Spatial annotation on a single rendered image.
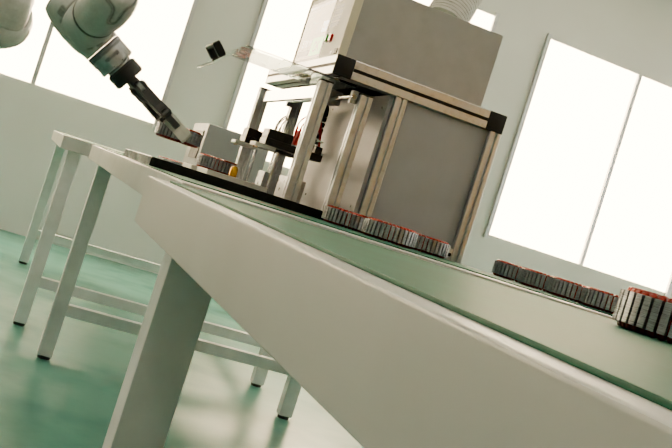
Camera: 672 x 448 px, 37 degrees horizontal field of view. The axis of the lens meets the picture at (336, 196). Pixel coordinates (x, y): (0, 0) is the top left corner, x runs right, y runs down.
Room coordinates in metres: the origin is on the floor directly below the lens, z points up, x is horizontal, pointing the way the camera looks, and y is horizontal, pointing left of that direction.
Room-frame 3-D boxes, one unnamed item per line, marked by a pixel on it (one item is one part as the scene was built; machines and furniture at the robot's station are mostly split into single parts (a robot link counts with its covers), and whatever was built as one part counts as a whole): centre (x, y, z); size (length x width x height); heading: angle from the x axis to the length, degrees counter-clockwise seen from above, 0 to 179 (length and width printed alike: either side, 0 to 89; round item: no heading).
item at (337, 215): (2.16, -0.04, 0.77); 0.11 x 0.11 x 0.04
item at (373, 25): (2.62, -0.02, 1.22); 0.44 x 0.39 x 0.20; 17
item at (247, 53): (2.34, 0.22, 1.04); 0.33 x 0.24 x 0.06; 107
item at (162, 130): (2.37, 0.40, 0.84); 0.11 x 0.11 x 0.04
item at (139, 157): (2.54, 0.27, 0.76); 0.64 x 0.47 x 0.02; 17
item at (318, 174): (2.61, 0.04, 0.92); 0.66 x 0.01 x 0.30; 17
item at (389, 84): (2.63, -0.02, 1.09); 0.68 x 0.44 x 0.05; 17
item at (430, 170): (2.34, -0.19, 0.91); 0.28 x 0.03 x 0.32; 107
